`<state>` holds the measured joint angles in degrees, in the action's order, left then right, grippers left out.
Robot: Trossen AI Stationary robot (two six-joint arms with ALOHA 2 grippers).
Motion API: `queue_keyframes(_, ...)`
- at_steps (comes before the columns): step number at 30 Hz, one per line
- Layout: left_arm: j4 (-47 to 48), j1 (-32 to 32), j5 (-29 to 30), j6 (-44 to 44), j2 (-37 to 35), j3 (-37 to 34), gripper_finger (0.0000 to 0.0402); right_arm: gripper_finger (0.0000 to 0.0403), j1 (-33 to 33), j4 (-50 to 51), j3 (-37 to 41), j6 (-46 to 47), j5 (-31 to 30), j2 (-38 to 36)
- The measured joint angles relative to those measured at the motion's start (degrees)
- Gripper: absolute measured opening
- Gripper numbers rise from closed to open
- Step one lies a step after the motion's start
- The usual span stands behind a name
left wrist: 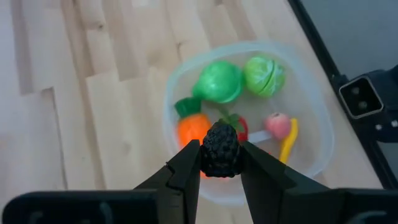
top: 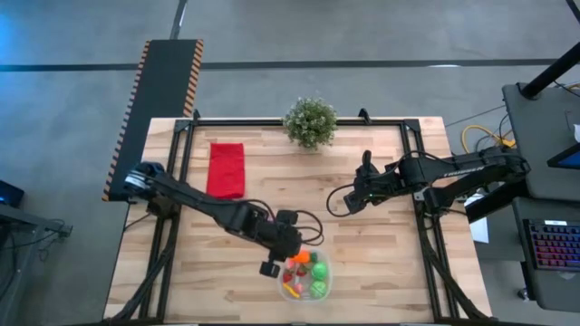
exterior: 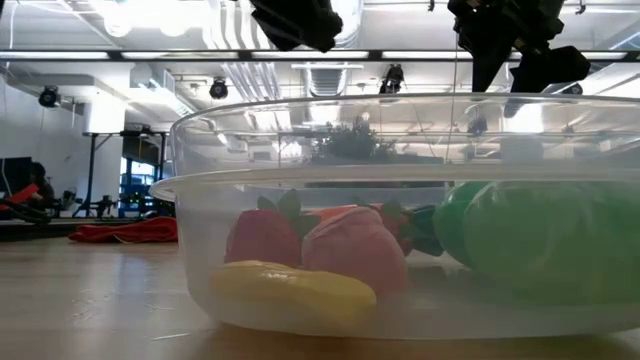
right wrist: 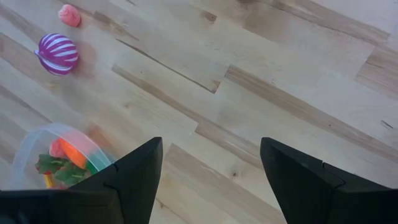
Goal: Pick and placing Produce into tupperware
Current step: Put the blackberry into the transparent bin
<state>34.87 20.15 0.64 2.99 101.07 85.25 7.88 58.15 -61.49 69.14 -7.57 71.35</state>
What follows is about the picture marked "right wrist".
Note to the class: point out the purple white striped toy cabbage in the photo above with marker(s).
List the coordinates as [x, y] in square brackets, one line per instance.
[57, 54]

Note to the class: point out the green leafy toy vegetable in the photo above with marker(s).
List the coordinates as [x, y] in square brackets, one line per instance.
[48, 163]

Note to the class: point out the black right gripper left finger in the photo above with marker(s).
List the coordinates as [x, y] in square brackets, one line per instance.
[140, 180]

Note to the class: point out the green toy bell pepper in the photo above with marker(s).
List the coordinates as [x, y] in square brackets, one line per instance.
[92, 168]

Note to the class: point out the clear plastic tupperware container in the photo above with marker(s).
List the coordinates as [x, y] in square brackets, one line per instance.
[34, 143]

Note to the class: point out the green toy lettuce leaf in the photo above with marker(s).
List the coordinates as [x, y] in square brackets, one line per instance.
[73, 175]

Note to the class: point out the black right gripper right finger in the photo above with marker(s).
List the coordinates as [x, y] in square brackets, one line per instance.
[298, 183]

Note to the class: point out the pink toy garlic bulb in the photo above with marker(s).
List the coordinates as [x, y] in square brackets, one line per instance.
[56, 149]
[69, 15]

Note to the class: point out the orange toy carrot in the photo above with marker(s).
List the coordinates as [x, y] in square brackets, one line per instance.
[74, 155]

